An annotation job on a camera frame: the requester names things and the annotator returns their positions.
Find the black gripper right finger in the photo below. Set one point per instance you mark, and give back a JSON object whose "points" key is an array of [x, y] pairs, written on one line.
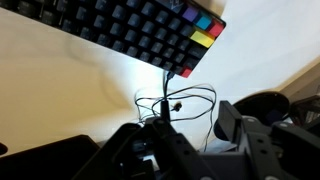
{"points": [[283, 153]]}

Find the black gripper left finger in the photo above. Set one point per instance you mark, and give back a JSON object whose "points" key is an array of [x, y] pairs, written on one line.
{"points": [[166, 150]]}

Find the black keyboard with coloured keys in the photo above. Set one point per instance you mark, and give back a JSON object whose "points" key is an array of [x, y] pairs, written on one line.
{"points": [[133, 30]]}

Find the black monitor round stand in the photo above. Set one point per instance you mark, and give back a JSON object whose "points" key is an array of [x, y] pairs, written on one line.
{"points": [[260, 106]]}

